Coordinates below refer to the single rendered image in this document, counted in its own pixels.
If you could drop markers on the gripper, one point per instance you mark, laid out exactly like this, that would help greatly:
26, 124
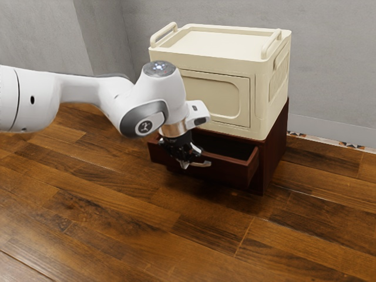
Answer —
179, 147

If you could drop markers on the dark brown drawer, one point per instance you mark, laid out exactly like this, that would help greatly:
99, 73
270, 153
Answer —
229, 167

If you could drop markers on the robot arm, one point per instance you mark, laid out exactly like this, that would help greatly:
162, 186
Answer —
88, 88

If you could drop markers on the dark brown wooden cabinet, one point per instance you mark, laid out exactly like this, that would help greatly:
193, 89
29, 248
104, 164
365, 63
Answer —
276, 152

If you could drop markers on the cream box with lid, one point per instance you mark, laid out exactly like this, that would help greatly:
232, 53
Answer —
223, 73

